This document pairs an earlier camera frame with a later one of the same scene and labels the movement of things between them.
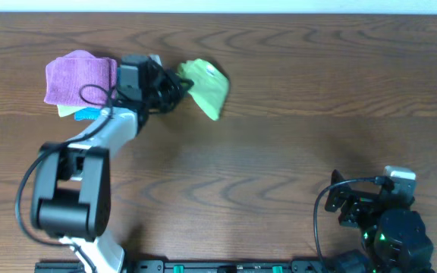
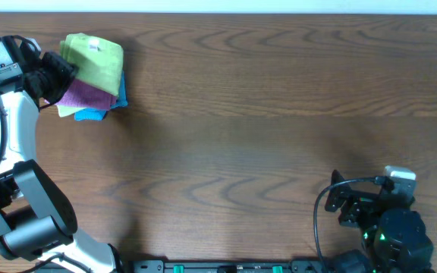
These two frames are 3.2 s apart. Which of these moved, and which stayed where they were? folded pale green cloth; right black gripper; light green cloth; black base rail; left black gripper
Moved: left black gripper; light green cloth
Stayed: black base rail; folded pale green cloth; right black gripper
